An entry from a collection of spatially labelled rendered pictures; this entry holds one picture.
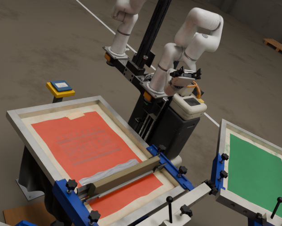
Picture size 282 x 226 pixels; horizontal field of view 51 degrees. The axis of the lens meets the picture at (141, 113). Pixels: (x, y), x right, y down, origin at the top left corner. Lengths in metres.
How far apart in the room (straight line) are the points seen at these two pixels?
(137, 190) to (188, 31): 0.86
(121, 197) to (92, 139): 0.37
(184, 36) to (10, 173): 1.72
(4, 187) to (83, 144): 1.11
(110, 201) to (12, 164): 1.45
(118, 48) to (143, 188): 1.02
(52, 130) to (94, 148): 0.23
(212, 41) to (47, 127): 0.94
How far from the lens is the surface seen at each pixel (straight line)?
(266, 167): 2.18
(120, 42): 2.07
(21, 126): 1.52
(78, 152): 1.50
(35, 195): 2.49
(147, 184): 1.50
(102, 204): 1.34
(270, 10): 11.91
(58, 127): 1.61
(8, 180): 2.57
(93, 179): 1.40
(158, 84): 1.82
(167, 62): 1.76
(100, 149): 1.56
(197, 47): 1.56
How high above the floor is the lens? 1.99
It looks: 32 degrees down
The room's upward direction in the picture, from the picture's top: 25 degrees clockwise
